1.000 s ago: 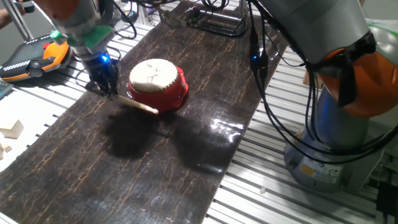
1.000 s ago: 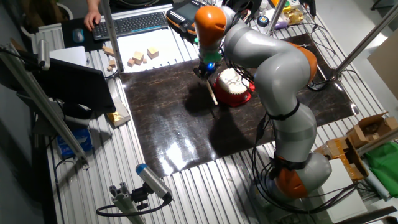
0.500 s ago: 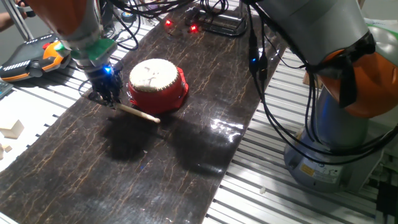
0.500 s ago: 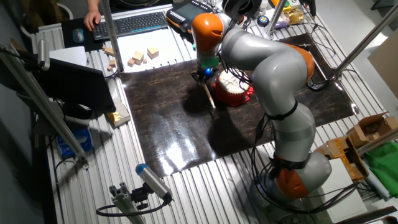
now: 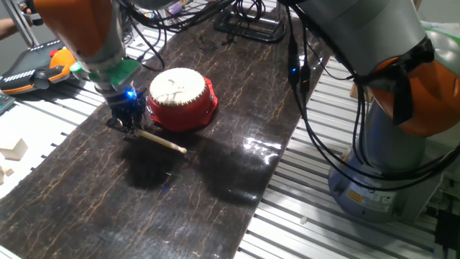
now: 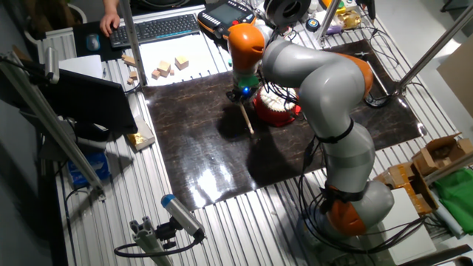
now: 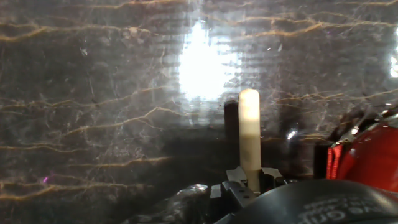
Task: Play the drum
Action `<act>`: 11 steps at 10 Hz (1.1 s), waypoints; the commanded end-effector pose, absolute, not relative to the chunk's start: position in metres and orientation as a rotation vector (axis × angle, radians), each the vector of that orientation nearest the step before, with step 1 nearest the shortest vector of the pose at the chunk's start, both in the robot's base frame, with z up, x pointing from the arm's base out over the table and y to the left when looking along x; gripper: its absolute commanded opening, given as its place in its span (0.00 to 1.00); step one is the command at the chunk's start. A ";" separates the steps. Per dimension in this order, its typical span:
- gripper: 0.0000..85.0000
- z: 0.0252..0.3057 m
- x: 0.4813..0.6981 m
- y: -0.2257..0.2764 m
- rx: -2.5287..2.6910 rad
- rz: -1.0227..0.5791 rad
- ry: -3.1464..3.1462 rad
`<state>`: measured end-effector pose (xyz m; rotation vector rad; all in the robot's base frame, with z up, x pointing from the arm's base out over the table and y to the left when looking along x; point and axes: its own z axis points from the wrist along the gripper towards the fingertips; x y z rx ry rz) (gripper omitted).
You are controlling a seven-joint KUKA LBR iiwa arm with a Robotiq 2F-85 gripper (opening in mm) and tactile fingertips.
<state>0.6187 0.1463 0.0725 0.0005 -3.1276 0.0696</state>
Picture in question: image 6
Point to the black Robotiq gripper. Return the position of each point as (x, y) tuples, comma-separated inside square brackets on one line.
[(248, 94)]

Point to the pale wooden drumstick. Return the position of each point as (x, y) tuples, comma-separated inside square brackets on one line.
[(247, 120)]

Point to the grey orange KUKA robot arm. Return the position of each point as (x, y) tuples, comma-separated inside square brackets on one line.
[(325, 92)]

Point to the person's right forearm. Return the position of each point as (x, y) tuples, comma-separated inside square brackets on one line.
[(111, 6)]

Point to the red drum with white skin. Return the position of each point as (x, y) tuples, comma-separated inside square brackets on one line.
[(275, 111)]

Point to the person's right hand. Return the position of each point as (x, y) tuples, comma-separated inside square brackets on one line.
[(109, 24)]

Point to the dark marble pattern mat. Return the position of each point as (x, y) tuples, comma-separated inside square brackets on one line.
[(192, 147)]

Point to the wooden cube block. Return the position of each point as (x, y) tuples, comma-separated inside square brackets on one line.
[(182, 63)]

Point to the medium wooden block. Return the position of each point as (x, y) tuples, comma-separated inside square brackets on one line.
[(164, 68)]

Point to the grey orange teach pendant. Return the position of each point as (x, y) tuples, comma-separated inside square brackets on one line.
[(223, 16)]

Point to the white paper sheet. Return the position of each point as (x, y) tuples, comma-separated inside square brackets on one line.
[(173, 46)]

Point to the small wooden block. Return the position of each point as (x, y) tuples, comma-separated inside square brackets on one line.
[(156, 74), (130, 81), (133, 74)]

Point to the black filament spool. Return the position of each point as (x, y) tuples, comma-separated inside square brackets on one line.
[(287, 11)]

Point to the black tape roll blue label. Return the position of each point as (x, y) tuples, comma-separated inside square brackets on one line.
[(312, 24)]

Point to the open box with gold foil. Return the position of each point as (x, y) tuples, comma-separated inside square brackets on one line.
[(140, 136)]

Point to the black computer keyboard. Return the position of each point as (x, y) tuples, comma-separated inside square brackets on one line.
[(155, 29)]

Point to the flat wooden block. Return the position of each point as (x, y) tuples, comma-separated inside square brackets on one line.
[(129, 60)]

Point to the gold wrapped object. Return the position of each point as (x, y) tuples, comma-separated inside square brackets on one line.
[(349, 20)]

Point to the black monitor screen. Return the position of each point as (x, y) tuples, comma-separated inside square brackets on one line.
[(88, 103)]

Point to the grey computer mouse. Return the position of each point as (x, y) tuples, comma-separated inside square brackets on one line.
[(93, 42)]

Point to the white notepad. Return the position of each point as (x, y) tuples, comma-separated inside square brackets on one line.
[(81, 66)]

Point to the blue tissue packet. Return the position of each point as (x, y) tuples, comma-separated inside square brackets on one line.
[(90, 170)]

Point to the black mouse pad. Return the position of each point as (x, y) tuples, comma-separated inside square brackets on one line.
[(83, 51)]

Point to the brown cardboard box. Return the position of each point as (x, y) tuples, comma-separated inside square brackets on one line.
[(439, 153), (403, 181)]

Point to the white flat board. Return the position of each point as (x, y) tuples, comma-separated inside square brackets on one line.
[(410, 229)]

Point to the brown cardboard sheet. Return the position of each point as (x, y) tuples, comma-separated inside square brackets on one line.
[(458, 77)]

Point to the green cloth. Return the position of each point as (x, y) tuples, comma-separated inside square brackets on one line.
[(456, 199)]

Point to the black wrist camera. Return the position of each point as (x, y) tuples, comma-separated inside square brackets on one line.
[(231, 97)]

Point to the aluminium frame pole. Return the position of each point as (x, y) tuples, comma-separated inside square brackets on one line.
[(51, 125), (328, 20), (133, 44), (432, 50)]

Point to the silver depth camera blue cap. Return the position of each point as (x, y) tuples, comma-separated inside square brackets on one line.
[(183, 216)]

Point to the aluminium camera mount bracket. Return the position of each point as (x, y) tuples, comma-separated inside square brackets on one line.
[(148, 240)]

